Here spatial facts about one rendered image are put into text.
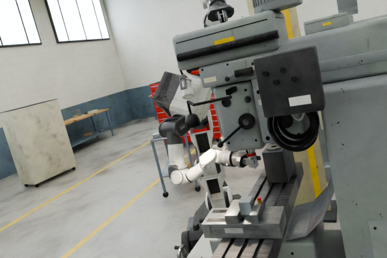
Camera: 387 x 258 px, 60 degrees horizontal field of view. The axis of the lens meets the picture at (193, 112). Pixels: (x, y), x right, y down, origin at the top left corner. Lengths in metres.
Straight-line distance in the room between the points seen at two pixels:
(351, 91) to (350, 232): 0.55
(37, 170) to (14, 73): 3.46
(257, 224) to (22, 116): 6.28
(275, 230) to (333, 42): 0.77
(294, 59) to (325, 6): 9.40
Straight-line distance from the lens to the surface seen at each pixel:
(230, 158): 1.71
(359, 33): 1.39
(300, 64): 1.14
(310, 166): 3.49
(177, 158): 1.92
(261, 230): 1.50
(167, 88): 2.02
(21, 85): 10.09
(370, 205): 1.43
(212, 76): 1.49
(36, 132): 7.43
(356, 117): 1.31
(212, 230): 1.58
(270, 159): 1.96
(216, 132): 6.85
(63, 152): 7.71
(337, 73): 1.40
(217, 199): 2.53
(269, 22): 1.40
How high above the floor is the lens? 1.77
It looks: 9 degrees down
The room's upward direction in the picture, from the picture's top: 13 degrees counter-clockwise
